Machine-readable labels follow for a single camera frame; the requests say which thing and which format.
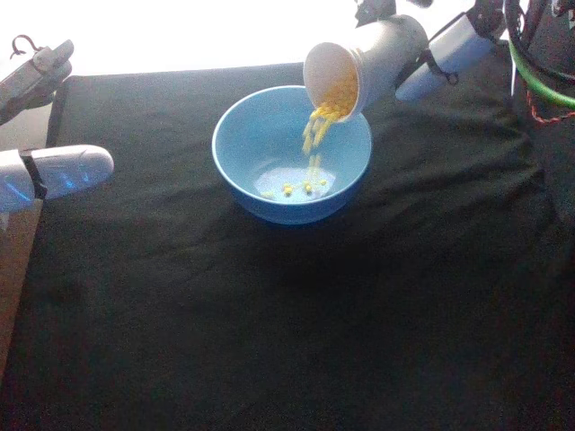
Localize light blue bowl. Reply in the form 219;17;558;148
211;84;374;225

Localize green cable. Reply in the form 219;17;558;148
505;0;575;110

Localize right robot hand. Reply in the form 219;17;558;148
354;0;508;102

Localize white paper cup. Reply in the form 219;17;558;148
303;13;428;123

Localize red cable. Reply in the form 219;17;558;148
525;80;575;128

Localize yellow beads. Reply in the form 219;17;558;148
260;66;358;199

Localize black table cloth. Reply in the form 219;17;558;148
0;39;575;431

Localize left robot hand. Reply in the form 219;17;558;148
0;34;116;213

